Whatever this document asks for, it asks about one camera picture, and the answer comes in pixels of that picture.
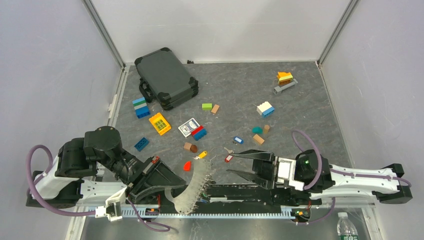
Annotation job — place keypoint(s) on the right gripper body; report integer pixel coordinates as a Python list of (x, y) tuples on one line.
[(267, 170)]

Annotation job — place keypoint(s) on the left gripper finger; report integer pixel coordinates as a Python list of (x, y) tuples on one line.
[(147, 194), (162, 175)]

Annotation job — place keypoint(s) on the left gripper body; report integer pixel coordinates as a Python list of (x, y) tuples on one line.
[(148, 168)]

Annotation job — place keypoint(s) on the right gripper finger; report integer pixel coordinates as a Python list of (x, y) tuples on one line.
[(255, 155), (251, 177)]

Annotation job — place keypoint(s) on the red key tag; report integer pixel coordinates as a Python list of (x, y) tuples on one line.
[(228, 158)]

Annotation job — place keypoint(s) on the metal keyring plate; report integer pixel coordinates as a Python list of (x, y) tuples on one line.
[(185, 203)]

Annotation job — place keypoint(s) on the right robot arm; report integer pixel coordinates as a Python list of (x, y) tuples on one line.
[(308, 179)]

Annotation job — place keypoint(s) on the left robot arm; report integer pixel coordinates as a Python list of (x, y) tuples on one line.
[(64, 183)]

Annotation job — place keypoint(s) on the orange wooden block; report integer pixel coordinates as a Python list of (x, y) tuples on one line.
[(258, 139)]

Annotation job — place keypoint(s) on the blue key tag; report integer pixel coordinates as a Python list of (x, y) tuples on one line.
[(237, 140)]

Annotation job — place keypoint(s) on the blue lego brick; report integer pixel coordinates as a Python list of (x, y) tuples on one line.
[(141, 144)]

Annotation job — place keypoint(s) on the teal wooden block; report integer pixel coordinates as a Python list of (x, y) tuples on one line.
[(257, 130)]

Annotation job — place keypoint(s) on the red lego brick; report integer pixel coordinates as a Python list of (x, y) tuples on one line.
[(187, 166)]

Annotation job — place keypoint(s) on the tan wooden cylinder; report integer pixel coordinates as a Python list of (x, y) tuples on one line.
[(266, 129)]

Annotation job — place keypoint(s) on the light wooden block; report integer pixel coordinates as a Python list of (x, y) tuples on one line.
[(187, 146)]

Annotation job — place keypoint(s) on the brown wooden cylinder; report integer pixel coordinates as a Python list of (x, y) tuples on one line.
[(193, 148)]

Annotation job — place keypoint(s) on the yellow lego plate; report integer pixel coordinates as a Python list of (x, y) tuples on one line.
[(160, 124)]

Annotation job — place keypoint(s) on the white blue lego block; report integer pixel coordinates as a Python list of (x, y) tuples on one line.
[(265, 109)]

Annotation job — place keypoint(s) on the playing card box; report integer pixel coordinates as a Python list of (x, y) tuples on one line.
[(188, 127)]

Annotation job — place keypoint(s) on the red blue lego block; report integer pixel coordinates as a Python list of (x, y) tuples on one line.
[(199, 133)]

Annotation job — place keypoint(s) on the blue green white lego stack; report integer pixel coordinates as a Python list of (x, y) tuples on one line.
[(140, 107)]

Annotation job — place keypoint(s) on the tan wooden block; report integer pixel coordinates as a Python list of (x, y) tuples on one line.
[(214, 109)]

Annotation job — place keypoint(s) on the green lego brick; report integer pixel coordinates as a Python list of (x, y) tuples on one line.
[(207, 106)]

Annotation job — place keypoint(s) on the grey lego piece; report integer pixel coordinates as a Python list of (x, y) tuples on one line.
[(278, 89)]

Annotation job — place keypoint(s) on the black hard case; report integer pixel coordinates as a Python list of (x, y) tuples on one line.
[(164, 78)]

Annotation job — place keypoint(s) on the plastic water bottle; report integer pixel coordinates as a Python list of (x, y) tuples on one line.
[(346, 230)]

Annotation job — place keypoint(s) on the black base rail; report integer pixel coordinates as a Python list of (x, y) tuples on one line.
[(240, 199)]

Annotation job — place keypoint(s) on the white cable duct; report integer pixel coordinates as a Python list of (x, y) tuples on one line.
[(284, 214)]

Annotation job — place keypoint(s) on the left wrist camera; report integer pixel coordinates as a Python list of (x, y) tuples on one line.
[(112, 210)]

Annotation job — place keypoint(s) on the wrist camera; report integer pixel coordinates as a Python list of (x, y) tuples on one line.
[(286, 174), (112, 210)]

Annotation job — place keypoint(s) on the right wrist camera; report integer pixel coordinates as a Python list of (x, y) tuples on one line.
[(286, 174)]

